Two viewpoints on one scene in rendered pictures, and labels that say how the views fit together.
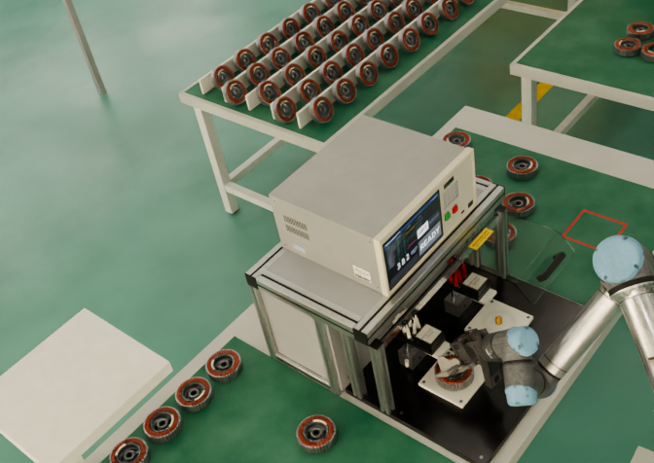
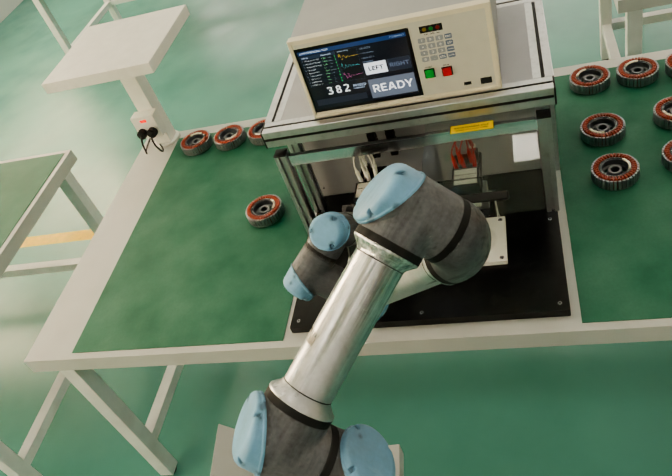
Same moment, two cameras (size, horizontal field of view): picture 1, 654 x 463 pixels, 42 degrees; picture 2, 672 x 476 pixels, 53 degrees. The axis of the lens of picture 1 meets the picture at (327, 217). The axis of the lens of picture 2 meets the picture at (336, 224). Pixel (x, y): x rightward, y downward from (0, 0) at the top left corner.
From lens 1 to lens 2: 1.85 m
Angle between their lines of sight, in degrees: 49
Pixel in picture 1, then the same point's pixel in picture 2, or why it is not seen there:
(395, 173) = not seen: outside the picture
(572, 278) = (613, 264)
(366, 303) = (298, 112)
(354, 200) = (339, 1)
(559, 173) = not seen: outside the picture
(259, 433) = (253, 184)
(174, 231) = not seen: hidden behind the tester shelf
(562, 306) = (548, 276)
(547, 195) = not seen: outside the picture
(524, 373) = (303, 261)
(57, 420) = (81, 61)
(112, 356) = (144, 41)
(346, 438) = (276, 230)
